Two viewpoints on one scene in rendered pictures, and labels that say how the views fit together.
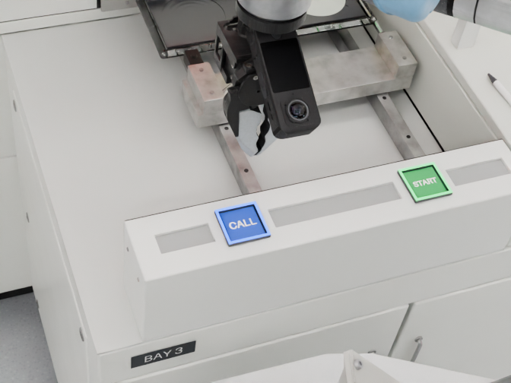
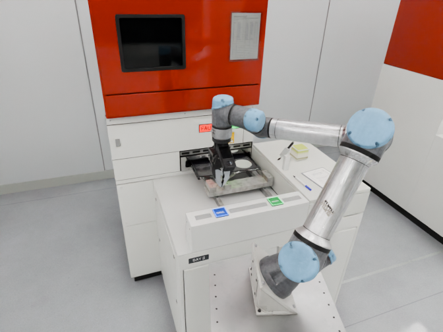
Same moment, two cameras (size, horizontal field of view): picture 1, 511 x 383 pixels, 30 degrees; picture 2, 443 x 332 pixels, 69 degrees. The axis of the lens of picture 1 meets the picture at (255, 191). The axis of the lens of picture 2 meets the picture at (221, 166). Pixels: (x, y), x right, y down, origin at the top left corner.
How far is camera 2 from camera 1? 0.37 m
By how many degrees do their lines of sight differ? 21
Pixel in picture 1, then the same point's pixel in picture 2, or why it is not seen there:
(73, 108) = (173, 195)
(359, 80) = (256, 183)
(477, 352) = not seen: hidden behind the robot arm
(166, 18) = (200, 170)
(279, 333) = (235, 254)
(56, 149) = (167, 205)
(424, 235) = (277, 217)
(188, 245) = (204, 218)
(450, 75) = (282, 178)
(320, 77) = (244, 182)
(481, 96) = (291, 181)
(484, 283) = not seen: hidden behind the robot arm
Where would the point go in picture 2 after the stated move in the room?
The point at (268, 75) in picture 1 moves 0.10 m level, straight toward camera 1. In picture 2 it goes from (221, 154) to (217, 168)
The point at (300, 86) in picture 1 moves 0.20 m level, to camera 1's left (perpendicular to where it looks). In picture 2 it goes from (230, 157) to (176, 152)
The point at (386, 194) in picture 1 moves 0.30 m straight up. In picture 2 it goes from (264, 205) to (271, 143)
